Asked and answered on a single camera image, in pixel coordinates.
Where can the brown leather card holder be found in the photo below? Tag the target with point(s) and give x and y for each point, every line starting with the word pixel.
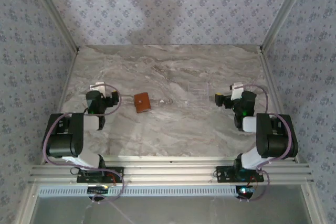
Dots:
pixel 142 102

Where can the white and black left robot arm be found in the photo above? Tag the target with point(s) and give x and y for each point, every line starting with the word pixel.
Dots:
pixel 63 140

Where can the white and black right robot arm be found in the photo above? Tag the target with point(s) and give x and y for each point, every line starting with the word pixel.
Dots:
pixel 275 140

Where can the grey metal sheet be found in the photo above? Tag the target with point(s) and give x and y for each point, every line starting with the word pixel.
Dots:
pixel 183 212

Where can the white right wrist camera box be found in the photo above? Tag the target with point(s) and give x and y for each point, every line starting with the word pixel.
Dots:
pixel 237 93

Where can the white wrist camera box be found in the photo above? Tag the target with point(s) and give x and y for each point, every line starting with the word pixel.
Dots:
pixel 98 86
pixel 237 93

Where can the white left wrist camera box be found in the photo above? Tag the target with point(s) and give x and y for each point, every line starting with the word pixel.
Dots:
pixel 98 86

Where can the aluminium side rail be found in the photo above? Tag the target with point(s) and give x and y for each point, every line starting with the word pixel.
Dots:
pixel 274 98
pixel 62 98

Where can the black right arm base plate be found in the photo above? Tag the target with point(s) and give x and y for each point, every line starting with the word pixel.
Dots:
pixel 223 174

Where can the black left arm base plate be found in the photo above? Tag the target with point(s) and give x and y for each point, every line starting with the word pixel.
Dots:
pixel 118 172

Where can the aluminium extrusion base frame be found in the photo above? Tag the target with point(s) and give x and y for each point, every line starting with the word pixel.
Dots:
pixel 170 171

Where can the aluminium corner post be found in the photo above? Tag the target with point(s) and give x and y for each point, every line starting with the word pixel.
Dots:
pixel 285 11
pixel 53 11

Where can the aluminium frame leg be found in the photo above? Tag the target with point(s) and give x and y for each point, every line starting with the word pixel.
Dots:
pixel 27 205
pixel 312 205

